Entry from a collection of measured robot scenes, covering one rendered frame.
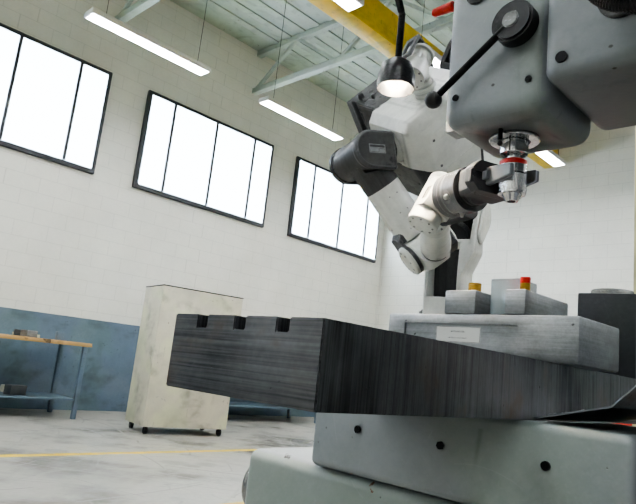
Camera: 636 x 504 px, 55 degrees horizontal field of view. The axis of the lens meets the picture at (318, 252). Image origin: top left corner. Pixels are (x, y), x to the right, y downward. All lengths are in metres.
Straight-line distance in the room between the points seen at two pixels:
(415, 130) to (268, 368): 1.02
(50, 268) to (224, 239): 2.85
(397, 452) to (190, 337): 0.40
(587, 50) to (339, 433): 0.69
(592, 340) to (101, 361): 8.26
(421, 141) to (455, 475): 0.86
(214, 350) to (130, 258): 8.50
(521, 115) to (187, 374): 0.66
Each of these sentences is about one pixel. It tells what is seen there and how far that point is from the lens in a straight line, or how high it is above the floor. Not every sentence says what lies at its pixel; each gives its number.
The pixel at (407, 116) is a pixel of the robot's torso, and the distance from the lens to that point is 1.52.
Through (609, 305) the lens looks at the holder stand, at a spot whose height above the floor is 1.09.
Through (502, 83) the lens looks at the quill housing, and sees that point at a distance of 1.07.
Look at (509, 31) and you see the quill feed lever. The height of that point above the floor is 1.43.
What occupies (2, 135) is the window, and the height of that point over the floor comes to 3.26.
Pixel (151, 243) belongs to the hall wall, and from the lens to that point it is 9.31.
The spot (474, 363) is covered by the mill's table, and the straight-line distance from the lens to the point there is 0.74.
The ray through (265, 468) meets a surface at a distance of 1.16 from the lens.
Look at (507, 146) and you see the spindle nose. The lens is 1.11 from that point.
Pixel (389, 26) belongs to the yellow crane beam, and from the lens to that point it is 7.75.
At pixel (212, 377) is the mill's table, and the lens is 0.64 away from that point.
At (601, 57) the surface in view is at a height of 1.35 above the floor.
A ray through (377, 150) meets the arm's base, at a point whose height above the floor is 1.40.
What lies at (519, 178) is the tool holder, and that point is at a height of 1.23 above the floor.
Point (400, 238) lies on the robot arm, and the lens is 1.50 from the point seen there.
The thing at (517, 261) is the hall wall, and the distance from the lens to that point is 11.31.
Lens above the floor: 0.88
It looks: 11 degrees up
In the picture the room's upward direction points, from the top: 6 degrees clockwise
